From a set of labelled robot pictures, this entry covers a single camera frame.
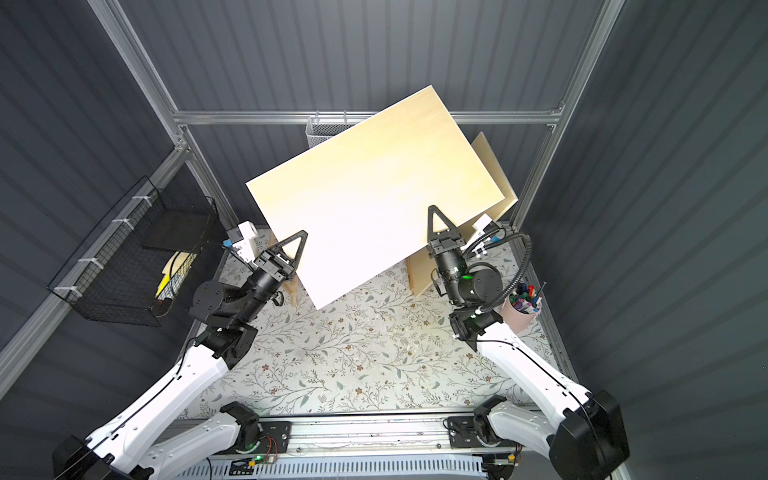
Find plywood board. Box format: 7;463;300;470
246;86;504;309
406;132;518;297

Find wooden easel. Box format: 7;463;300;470
268;231;300;307

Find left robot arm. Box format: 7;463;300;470
52;230;308;479

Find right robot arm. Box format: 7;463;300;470
426;205;630;479

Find yellow sticky notes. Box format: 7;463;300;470
155;252;197;300

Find pink pen cup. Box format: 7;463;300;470
501;282;543;334

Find floral table mat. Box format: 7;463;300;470
181;263;531;419

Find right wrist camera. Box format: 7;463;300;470
469;214;501;243

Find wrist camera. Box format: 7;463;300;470
223;221;258;264
469;214;501;243

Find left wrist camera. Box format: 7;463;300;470
223;221;258;264

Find white mesh wall basket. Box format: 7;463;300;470
305;111;352;148

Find black wire wall basket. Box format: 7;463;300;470
48;177;224;328

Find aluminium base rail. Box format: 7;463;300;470
161;407;541;460

